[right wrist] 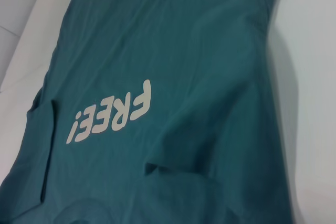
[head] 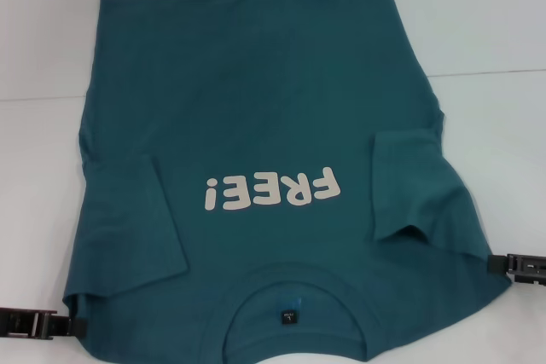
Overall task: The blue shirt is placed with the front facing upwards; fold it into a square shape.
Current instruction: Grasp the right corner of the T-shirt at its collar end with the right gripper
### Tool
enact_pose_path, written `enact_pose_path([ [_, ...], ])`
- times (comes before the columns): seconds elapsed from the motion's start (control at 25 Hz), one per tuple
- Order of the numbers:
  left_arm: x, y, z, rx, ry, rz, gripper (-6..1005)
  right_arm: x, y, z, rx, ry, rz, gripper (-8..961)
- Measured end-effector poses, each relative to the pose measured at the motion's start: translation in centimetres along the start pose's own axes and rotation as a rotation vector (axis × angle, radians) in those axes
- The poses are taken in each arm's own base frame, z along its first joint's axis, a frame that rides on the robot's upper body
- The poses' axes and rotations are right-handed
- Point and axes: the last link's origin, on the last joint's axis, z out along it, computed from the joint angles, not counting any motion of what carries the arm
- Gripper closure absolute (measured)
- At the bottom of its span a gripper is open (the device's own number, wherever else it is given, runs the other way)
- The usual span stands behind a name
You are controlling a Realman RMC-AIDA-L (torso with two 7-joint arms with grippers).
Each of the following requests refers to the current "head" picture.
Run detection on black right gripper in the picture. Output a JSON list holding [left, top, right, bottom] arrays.
[[488, 253, 546, 285]]

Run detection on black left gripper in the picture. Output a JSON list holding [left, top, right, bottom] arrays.
[[0, 306, 87, 338]]

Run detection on teal FREE print T-shirt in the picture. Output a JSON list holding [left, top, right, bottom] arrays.
[[61, 0, 512, 360]]

